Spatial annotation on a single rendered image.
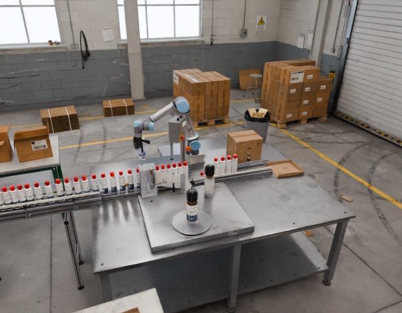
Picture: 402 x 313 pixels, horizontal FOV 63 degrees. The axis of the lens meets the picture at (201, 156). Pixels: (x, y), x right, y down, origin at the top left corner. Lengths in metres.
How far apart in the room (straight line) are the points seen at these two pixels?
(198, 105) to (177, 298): 4.26
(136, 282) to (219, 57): 6.84
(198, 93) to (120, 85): 2.56
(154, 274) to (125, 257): 0.75
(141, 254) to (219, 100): 4.63
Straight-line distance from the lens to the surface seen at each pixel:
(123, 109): 7.31
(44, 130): 4.22
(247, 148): 3.43
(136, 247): 2.51
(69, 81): 8.20
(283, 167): 3.55
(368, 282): 3.75
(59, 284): 3.58
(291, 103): 6.67
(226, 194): 2.93
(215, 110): 6.65
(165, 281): 3.09
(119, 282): 3.13
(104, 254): 2.50
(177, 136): 2.87
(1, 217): 3.12
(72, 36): 8.02
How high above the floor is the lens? 2.51
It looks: 27 degrees down
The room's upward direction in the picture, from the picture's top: 1 degrees clockwise
